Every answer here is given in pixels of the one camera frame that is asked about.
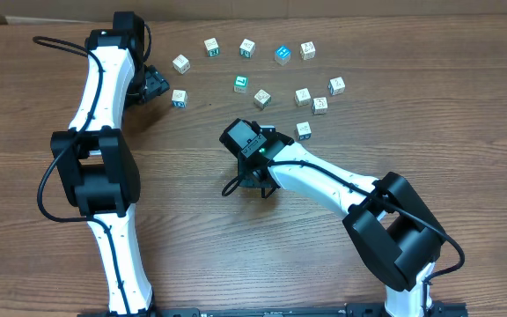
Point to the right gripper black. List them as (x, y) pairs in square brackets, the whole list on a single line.
[(245, 166)]

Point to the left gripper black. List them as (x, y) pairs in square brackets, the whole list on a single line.
[(157, 84)]

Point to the wooden block animal drawing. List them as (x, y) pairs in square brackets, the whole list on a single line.
[(262, 99)]

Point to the plain wooden block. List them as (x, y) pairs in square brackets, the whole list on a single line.
[(303, 97)]

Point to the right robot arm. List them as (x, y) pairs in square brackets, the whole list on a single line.
[(395, 233)]

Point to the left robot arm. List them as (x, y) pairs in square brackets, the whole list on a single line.
[(99, 175)]

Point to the wooden block blue side left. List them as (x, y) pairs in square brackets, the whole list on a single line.
[(179, 98)]

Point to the wooden block far left upper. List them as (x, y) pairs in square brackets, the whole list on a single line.
[(181, 64)]

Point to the wooden block blue T side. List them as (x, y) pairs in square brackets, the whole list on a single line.
[(303, 130)]

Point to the wooden block green side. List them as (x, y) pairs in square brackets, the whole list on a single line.
[(212, 47)]

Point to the green number seven block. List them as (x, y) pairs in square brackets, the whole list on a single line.
[(240, 84)]

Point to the wooden block blue edge centre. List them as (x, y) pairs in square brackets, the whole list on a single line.
[(319, 105)]

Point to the wooden block teal side top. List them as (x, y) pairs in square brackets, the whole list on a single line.
[(247, 48)]

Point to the wooden block umbrella right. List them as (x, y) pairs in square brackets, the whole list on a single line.
[(336, 86)]

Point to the blue top wooden block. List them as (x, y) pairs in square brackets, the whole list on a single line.
[(282, 55)]

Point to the wooden block top right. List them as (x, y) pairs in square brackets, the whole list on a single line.
[(307, 50)]

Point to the cardboard backdrop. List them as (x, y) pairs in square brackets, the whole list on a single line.
[(31, 11)]

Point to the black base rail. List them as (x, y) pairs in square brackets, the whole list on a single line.
[(439, 309)]

